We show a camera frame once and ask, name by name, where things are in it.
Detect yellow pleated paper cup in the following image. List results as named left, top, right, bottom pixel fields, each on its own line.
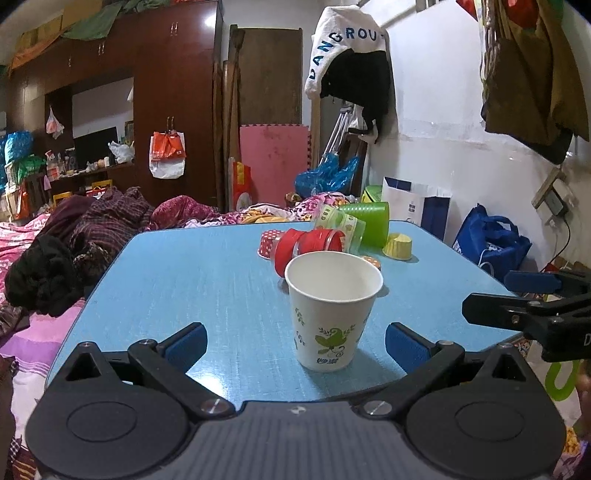
left=382, top=233, right=413, bottom=262

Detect purple plaid cloth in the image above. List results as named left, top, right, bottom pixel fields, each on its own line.
left=68, top=186, right=156, bottom=288

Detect metal crutches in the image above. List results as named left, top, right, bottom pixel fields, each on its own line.
left=318, top=104, right=356, bottom=168

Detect black hanging garment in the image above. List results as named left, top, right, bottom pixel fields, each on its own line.
left=320, top=49, right=398, bottom=144

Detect black television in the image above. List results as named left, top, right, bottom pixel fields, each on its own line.
left=72, top=126, right=122, bottom=165

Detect red dotted paper cup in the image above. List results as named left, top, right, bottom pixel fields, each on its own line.
left=257, top=230, right=284, bottom=260

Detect dark wooden wardrobe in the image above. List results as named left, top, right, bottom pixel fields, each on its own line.
left=8, top=0, right=225, bottom=214

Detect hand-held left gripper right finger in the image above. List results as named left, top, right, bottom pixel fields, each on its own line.
left=353, top=322, right=536, bottom=419

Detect small white plastic bag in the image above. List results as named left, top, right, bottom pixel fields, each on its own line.
left=45, top=106, right=66, bottom=140

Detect black cloth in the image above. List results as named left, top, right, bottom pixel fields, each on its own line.
left=4, top=234, right=86, bottom=319

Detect white paper cup green print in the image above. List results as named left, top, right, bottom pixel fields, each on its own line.
left=284, top=252, right=385, bottom=373

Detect blue tote bag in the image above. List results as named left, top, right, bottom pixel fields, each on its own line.
left=452, top=204, right=533, bottom=282

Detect orange and white plastic bag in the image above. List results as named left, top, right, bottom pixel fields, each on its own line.
left=148, top=130, right=187, bottom=180

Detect brown hanging garment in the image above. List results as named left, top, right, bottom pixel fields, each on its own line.
left=479, top=0, right=591, bottom=165

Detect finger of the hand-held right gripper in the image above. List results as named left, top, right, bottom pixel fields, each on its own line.
left=504, top=271, right=591, bottom=296
left=462, top=292, right=591, bottom=331

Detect white hooded sweatshirt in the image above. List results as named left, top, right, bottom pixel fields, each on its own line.
left=303, top=6, right=388, bottom=99

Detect maroon cloth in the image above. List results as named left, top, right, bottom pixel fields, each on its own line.
left=147, top=195, right=223, bottom=230

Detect red snack bag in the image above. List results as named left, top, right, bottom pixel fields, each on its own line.
left=230, top=158, right=253, bottom=211

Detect pink foam mat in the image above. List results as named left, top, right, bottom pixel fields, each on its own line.
left=239, top=123, right=310, bottom=209

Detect wall socket with charger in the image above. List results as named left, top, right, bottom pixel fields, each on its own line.
left=531, top=167, right=578, bottom=228

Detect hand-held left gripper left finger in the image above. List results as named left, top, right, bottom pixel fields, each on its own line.
left=60, top=322, right=236, bottom=419

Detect clear plastic cup green print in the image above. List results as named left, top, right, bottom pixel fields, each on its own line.
left=315, top=205, right=367, bottom=255

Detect pink floral blanket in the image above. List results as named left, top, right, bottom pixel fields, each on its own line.
left=0, top=210, right=88, bottom=480

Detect wooden board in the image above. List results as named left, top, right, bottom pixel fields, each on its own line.
left=237, top=28, right=304, bottom=127

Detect red plastic cup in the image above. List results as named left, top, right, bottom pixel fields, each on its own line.
left=272, top=228, right=345, bottom=278

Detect large blue plastic bag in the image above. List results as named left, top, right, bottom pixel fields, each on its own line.
left=0, top=130, right=34, bottom=165

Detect white and blue paper bag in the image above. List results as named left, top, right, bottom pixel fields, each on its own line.
left=381, top=176, right=452, bottom=241

